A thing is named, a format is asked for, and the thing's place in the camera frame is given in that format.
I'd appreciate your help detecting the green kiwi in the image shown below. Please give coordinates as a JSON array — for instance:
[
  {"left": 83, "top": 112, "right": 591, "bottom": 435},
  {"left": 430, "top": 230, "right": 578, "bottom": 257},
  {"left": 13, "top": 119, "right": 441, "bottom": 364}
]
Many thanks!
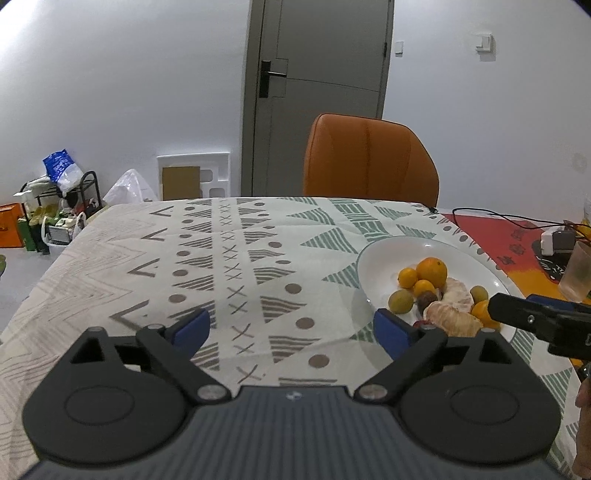
[
  {"left": 388, "top": 289, "right": 415, "bottom": 315},
  {"left": 470, "top": 285, "right": 489, "bottom": 304}
]

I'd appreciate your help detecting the red jujube front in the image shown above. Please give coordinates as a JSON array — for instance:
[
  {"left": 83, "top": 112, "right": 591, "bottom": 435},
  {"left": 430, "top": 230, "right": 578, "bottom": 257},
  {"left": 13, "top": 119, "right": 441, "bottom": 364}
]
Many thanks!
[{"left": 416, "top": 291, "right": 439, "bottom": 314}]

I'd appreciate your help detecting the small tangerine front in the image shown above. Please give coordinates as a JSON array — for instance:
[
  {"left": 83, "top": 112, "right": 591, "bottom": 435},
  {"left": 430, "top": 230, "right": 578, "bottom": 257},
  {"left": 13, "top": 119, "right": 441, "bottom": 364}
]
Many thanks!
[{"left": 413, "top": 279, "right": 438, "bottom": 298}]

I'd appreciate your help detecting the small tangerine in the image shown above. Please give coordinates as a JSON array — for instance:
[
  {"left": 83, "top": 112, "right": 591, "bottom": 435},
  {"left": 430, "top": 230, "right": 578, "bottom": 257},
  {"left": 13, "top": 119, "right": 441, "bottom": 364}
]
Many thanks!
[
  {"left": 413, "top": 279, "right": 438, "bottom": 298},
  {"left": 398, "top": 267, "right": 419, "bottom": 289}
]

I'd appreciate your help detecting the peeled pomelo piece front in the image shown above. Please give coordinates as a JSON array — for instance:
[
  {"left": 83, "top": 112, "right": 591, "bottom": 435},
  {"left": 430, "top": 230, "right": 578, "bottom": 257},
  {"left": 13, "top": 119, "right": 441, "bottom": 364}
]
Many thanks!
[{"left": 441, "top": 277, "right": 474, "bottom": 313}]

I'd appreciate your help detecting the large orange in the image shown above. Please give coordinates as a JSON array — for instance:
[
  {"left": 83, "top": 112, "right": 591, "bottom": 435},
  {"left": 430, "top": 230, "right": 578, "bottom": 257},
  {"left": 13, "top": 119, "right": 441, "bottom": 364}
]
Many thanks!
[
  {"left": 416, "top": 257, "right": 448, "bottom": 289},
  {"left": 471, "top": 300, "right": 501, "bottom": 331}
]

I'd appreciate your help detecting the person right hand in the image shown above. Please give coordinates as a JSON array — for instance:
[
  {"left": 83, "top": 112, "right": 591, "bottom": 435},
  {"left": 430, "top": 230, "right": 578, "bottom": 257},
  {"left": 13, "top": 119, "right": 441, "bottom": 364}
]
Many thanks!
[{"left": 572, "top": 378, "right": 591, "bottom": 479}]

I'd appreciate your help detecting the frosted drinking glass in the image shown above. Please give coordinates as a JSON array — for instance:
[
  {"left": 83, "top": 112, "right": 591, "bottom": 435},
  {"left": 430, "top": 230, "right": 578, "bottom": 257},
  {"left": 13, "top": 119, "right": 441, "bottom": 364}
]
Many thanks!
[{"left": 558, "top": 242, "right": 591, "bottom": 303}]

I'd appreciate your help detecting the white deep plate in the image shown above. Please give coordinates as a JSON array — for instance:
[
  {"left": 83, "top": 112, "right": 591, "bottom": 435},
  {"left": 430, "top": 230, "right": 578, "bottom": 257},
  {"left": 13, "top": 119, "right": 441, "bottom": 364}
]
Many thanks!
[{"left": 355, "top": 236, "right": 525, "bottom": 345}]

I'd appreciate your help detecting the white power adapter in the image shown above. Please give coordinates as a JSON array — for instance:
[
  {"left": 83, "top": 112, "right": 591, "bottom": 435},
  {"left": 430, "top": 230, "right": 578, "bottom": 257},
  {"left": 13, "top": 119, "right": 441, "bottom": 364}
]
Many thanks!
[{"left": 540, "top": 226, "right": 576, "bottom": 257}]

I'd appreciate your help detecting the red orange printed mat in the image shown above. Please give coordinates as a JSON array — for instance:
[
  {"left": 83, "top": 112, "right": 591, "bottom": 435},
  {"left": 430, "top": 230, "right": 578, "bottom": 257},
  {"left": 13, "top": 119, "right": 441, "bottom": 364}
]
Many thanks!
[{"left": 443, "top": 211, "right": 591, "bottom": 370}]

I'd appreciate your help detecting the patterned white tablecloth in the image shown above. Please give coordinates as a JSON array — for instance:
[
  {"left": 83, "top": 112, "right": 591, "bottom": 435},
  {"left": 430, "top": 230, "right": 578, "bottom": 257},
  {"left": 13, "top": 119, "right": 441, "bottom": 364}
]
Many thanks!
[{"left": 0, "top": 196, "right": 588, "bottom": 476}]

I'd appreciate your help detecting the brown cardboard piece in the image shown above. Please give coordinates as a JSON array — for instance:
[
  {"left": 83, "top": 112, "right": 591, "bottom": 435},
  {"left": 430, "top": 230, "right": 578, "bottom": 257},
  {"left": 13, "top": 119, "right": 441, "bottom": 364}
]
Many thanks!
[{"left": 161, "top": 166, "right": 201, "bottom": 201}]

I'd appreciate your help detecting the white plastic bag by table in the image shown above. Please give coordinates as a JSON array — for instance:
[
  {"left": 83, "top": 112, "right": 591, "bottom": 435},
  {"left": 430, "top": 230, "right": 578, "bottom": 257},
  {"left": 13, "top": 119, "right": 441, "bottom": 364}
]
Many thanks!
[{"left": 103, "top": 169, "right": 158, "bottom": 206}]

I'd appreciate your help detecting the white plastic bag on floor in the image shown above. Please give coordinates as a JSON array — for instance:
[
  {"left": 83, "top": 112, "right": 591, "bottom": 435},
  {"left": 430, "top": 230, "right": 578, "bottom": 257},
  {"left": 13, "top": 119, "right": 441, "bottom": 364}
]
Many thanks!
[{"left": 41, "top": 212, "right": 87, "bottom": 255}]

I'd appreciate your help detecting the black metal rack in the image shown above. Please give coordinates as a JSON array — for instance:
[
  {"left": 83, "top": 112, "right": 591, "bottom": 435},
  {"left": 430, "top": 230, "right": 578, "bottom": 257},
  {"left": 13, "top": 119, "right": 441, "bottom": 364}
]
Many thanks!
[{"left": 18, "top": 170, "right": 105, "bottom": 252}]

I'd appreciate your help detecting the orange leather chair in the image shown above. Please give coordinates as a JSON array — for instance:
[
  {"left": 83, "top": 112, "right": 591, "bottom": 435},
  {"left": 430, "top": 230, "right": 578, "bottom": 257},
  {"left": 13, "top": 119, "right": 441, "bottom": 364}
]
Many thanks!
[{"left": 304, "top": 113, "right": 440, "bottom": 208}]

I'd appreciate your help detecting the orange paper bag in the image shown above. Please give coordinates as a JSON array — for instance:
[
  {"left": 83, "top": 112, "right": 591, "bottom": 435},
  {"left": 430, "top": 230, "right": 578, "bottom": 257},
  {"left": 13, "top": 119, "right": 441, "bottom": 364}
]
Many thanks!
[{"left": 0, "top": 203, "right": 23, "bottom": 248}]

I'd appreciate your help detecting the blue white plastic bag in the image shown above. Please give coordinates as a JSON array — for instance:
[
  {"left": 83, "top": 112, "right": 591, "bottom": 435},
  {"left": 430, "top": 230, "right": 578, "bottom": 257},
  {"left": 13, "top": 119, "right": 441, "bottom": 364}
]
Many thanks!
[{"left": 43, "top": 149, "right": 83, "bottom": 194}]

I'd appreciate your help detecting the grey door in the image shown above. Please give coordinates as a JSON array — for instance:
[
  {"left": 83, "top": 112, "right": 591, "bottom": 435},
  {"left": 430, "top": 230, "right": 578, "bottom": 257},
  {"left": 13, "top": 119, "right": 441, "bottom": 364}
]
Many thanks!
[{"left": 240, "top": 1, "right": 394, "bottom": 196}]

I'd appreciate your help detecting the black usb cable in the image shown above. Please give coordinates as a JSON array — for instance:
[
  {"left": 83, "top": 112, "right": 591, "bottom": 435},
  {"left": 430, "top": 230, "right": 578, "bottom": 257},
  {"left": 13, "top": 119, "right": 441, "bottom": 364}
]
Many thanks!
[{"left": 428, "top": 207, "right": 574, "bottom": 236}]

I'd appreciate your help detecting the black door handle lock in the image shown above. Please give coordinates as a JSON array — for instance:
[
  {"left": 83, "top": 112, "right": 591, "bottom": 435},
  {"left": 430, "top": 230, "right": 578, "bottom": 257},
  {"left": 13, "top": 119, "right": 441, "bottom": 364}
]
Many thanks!
[{"left": 259, "top": 60, "right": 287, "bottom": 99}]

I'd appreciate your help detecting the small white wall switch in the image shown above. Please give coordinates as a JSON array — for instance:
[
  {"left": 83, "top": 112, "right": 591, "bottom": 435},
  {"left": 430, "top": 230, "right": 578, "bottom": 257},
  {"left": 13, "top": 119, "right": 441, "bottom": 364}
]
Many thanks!
[{"left": 394, "top": 41, "right": 404, "bottom": 56}]

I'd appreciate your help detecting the white light switch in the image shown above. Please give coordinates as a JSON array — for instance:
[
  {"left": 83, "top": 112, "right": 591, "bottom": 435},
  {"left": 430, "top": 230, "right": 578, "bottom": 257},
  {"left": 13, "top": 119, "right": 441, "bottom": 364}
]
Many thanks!
[{"left": 475, "top": 34, "right": 494, "bottom": 54}]

